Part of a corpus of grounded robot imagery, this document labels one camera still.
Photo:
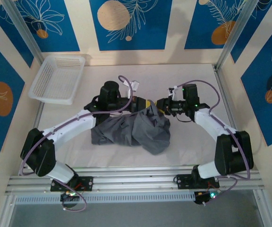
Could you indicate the grey t-shirt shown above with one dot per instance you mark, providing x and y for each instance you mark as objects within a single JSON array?
[{"x": 147, "y": 134}]

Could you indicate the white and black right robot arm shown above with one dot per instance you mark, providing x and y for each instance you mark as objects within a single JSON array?
[{"x": 206, "y": 123}]

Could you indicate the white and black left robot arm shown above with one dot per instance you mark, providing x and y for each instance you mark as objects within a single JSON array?
[{"x": 74, "y": 127}]

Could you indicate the white plastic mesh basket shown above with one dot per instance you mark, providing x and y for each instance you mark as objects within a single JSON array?
[{"x": 55, "y": 80}]

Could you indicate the white table cover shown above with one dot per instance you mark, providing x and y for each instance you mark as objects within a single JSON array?
[{"x": 103, "y": 158}]

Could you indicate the aluminium side rail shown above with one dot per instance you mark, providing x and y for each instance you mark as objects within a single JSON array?
[
  {"x": 228, "y": 106},
  {"x": 35, "y": 123}
]

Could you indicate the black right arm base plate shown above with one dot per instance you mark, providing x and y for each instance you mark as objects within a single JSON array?
[{"x": 182, "y": 180}]

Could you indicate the aluminium corner post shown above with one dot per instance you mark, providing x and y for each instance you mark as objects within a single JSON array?
[
  {"x": 22, "y": 30},
  {"x": 235, "y": 30}
]

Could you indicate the aluminium mounting rail frame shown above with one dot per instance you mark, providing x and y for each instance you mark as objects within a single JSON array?
[{"x": 131, "y": 179}]

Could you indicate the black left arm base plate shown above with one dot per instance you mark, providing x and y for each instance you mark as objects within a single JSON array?
[{"x": 88, "y": 183}]

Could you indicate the aluminium frame leg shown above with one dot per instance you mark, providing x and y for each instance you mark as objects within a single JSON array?
[
  {"x": 267, "y": 217},
  {"x": 6, "y": 212}
]

